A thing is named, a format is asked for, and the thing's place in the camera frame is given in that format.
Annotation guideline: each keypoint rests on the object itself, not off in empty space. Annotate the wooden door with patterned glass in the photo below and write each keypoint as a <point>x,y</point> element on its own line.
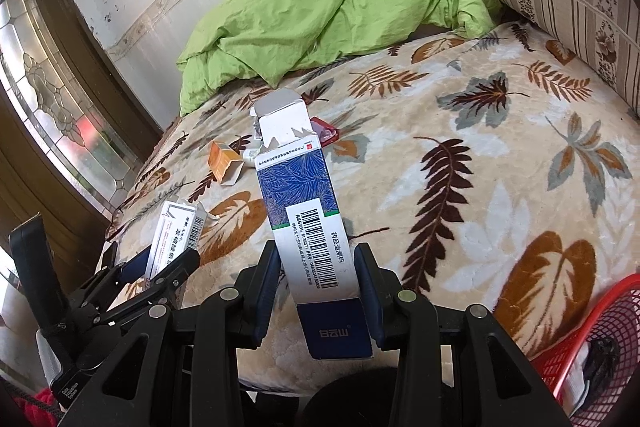
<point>50,107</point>

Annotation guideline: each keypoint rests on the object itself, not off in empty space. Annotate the green quilt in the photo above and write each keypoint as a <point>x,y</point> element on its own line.
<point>300,22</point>

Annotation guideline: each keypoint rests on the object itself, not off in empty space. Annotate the red cigarette pack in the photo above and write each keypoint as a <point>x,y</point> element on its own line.
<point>325,132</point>

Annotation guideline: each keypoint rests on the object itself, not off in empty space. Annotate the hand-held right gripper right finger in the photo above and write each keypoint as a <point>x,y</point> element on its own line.
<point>372,307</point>

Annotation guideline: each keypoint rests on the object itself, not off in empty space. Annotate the small orange box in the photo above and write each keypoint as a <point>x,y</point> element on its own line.
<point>219,159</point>

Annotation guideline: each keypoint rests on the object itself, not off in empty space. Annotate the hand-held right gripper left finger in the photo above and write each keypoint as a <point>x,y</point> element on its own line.
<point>265,307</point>

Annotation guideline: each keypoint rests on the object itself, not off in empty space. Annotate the red knitted cloth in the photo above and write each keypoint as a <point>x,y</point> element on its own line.
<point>30,407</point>

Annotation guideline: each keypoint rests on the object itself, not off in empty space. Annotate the leaf print blanket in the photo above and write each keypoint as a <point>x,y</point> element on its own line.
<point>475,207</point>

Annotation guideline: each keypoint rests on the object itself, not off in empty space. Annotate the red mesh basket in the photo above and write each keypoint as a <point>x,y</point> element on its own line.
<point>565,352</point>

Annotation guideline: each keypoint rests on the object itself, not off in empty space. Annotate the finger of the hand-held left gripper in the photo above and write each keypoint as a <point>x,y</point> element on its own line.
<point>175,267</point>
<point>135,271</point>

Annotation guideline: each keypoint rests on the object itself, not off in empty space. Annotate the blue and white medicine box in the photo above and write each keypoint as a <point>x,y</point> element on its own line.
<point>295,187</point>

